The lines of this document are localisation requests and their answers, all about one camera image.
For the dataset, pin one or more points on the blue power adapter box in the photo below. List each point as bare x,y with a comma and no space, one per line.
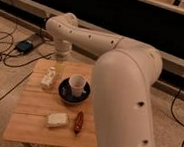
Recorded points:
24,46

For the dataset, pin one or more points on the translucent cylindrical gripper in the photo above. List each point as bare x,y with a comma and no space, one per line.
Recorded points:
61,58

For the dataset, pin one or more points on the dark red oblong object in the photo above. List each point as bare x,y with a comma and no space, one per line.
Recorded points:
79,122

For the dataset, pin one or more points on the white cup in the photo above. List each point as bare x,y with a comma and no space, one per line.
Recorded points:
77,84

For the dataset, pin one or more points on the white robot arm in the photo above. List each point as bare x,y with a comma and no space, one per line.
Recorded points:
121,79

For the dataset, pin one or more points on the wooden table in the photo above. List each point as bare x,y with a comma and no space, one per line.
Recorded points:
28,120

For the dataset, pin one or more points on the black bowl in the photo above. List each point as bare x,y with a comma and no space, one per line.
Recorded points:
66,94

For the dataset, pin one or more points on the white plastic bottle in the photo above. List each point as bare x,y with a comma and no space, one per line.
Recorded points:
48,78

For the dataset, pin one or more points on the white sponge block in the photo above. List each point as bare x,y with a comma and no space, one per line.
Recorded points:
57,120

